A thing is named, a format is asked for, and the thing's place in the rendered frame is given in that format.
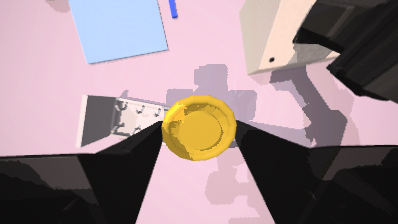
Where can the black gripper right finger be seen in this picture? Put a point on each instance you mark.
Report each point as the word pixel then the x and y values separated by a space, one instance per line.
pixel 292 177

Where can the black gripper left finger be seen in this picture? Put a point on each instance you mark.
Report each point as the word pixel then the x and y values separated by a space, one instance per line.
pixel 113 181

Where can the yellow round plate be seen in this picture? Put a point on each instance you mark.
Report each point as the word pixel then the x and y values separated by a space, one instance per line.
pixel 199 127

